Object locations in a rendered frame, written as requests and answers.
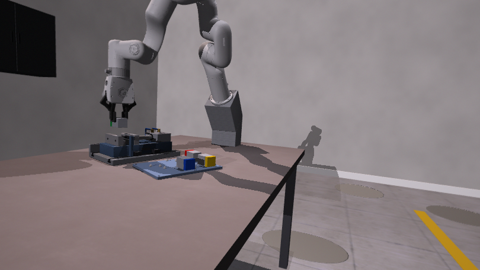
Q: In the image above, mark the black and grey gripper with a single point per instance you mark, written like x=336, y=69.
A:
x=118, y=90

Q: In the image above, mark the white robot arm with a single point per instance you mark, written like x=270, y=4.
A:
x=214, y=56

